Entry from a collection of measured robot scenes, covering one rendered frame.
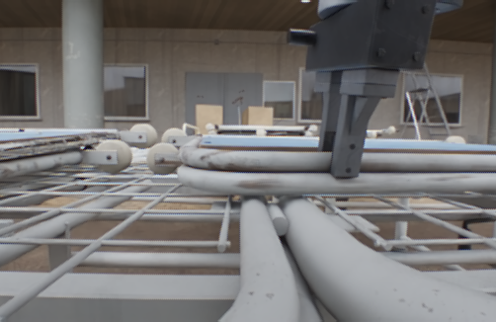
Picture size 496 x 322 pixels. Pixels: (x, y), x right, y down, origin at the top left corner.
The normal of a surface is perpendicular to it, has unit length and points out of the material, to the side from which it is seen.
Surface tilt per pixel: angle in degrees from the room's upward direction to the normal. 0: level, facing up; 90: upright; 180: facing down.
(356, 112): 90
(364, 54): 90
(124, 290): 0
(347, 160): 103
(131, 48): 90
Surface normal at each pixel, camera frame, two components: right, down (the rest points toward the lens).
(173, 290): 0.01, -1.00
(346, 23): -0.99, -0.01
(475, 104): 0.04, 0.07
